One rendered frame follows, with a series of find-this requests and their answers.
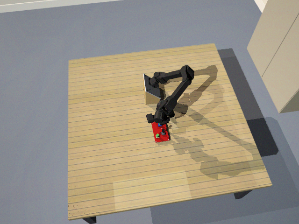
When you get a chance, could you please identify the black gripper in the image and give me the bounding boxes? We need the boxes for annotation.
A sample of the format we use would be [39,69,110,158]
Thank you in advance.
[146,110,175,123]

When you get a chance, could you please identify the red circuit board with knobs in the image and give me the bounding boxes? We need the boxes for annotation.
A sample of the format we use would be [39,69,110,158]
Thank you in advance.
[151,122,169,143]

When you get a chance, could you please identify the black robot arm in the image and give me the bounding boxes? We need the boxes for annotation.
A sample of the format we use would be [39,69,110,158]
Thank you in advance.
[149,65,194,125]

